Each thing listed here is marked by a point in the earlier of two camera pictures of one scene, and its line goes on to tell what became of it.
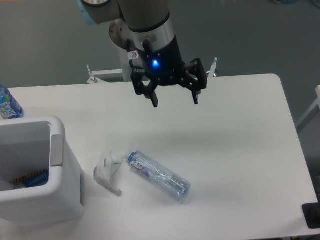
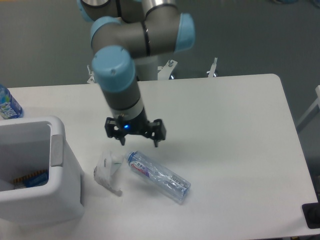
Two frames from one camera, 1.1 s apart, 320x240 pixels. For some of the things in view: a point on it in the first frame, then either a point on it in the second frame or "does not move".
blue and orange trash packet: (40, 178) does not move
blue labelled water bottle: (10, 108) does not move
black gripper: (165, 66) → (155, 130)
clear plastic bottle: (160, 176) does not move
